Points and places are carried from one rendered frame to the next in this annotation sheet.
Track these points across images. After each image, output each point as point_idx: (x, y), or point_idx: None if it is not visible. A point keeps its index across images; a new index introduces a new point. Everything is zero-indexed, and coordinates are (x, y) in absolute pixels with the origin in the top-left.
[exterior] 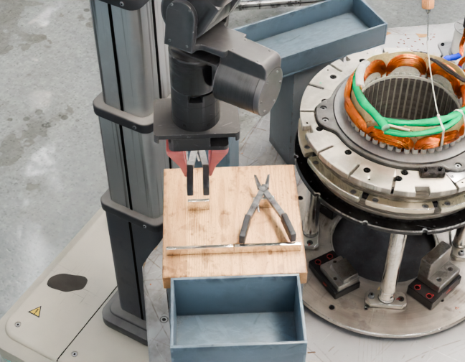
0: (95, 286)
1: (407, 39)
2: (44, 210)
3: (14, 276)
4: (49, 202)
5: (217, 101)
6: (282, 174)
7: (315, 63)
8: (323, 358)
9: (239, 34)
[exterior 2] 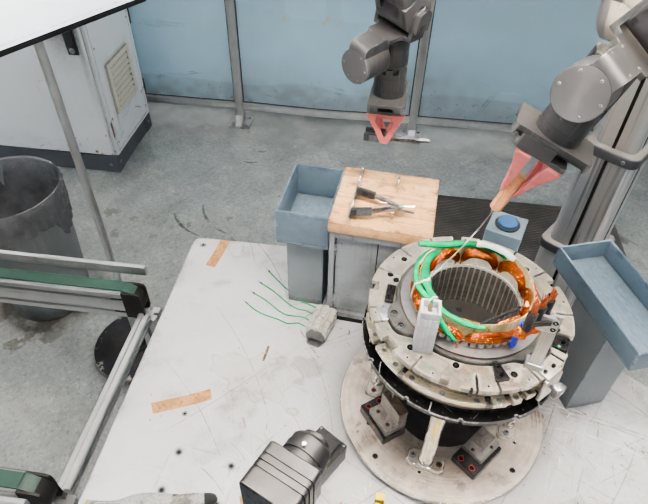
0: None
1: None
2: (641, 379)
3: None
4: None
5: (380, 79)
6: (422, 230)
7: (582, 301)
8: (342, 337)
9: (391, 38)
